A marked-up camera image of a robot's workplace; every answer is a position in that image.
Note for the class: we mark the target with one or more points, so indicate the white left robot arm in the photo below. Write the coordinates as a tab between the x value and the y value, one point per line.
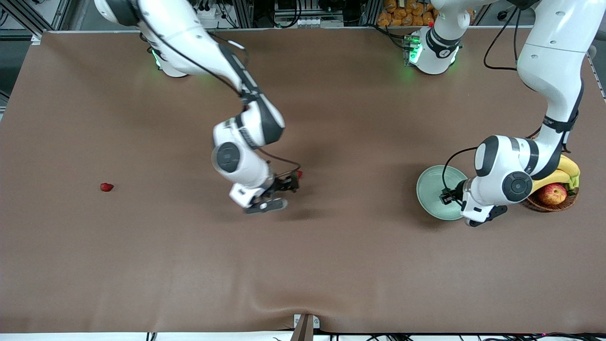
549	47

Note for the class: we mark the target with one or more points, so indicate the brown table cover sheet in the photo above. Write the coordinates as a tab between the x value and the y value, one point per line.
303	260

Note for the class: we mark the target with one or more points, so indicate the red strawberry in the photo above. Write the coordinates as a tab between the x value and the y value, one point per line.
298	174
106	187

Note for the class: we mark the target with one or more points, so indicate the pale green round plate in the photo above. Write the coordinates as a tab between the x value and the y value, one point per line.
428	189

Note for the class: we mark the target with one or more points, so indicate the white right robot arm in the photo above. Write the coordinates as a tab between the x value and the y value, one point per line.
246	137

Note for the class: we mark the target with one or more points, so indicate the white connector block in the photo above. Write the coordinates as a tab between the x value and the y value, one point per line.
308	22

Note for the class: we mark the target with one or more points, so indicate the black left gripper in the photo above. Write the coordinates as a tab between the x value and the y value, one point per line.
453	194

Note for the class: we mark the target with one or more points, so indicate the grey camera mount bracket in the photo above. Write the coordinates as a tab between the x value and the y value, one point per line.
304	327

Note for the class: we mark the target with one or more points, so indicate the orange toy food pile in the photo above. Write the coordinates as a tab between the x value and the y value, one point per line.
402	13

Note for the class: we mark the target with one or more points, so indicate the white power strip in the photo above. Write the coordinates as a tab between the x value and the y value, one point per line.
209	13

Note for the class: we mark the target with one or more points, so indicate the brown wicker basket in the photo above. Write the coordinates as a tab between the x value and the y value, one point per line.
539	204

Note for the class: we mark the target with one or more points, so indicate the red yellow apple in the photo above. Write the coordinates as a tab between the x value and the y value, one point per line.
552	194

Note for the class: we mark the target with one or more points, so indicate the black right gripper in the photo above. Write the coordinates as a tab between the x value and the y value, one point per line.
282	183

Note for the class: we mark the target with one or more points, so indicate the yellow banana bunch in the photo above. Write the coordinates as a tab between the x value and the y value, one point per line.
568	166

